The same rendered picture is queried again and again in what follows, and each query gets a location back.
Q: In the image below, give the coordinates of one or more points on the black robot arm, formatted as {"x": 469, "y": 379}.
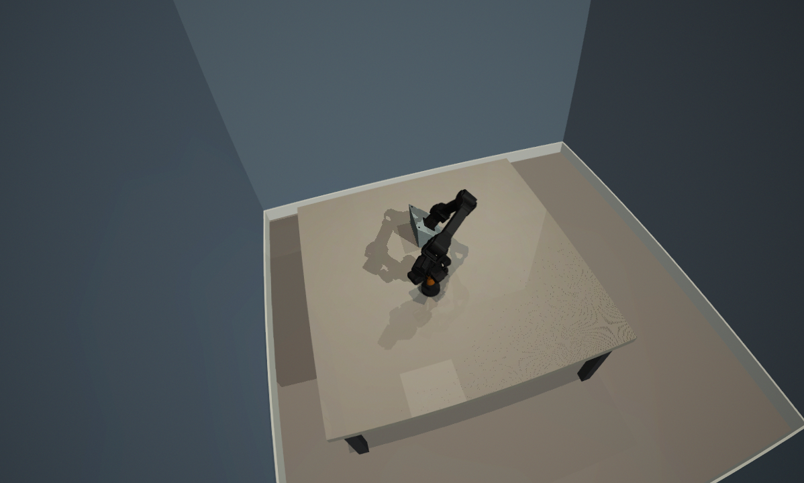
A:
{"x": 439, "y": 244}

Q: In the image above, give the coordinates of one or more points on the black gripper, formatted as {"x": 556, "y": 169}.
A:
{"x": 446, "y": 261}

